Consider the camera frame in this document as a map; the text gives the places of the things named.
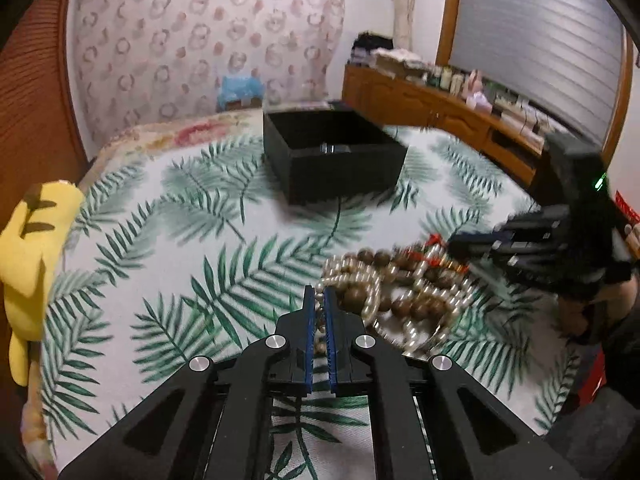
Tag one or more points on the cardboard tray with papers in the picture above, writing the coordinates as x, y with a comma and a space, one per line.
402, 62

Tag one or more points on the black square box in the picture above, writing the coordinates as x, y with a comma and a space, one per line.
345, 170

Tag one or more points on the pile of dark clothes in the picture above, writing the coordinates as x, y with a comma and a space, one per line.
372, 47

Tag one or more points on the green leaf print cloth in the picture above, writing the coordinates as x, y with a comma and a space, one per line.
165, 270

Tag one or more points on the small cardboard box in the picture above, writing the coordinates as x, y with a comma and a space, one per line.
245, 104

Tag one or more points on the yellow plush toy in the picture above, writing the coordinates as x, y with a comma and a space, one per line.
35, 255

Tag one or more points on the floral blanket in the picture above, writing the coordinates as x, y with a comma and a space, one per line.
190, 132

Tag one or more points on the row of white boxes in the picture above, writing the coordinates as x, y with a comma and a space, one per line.
525, 115

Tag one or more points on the white lace curtain strip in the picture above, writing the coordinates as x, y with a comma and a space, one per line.
405, 5

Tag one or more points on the group of small bottles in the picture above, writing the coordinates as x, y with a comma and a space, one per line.
447, 80

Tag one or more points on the wooden cabinet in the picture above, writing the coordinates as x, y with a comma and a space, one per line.
425, 105

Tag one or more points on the red package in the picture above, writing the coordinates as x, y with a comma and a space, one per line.
629, 215

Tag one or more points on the grey window blind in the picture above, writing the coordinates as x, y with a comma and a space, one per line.
535, 35

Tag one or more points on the brown louvre door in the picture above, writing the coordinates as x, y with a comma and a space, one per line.
35, 85

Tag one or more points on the pink tissue pack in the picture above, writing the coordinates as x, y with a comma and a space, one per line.
480, 100

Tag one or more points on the blue plastic bag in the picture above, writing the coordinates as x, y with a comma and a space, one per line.
240, 87

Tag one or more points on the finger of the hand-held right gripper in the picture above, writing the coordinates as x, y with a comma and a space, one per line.
520, 230
530, 267

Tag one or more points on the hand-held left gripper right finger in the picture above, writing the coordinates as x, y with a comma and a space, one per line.
330, 312

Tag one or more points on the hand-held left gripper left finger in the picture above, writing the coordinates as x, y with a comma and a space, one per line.
310, 312

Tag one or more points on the person's right hand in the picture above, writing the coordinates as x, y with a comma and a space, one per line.
617, 300

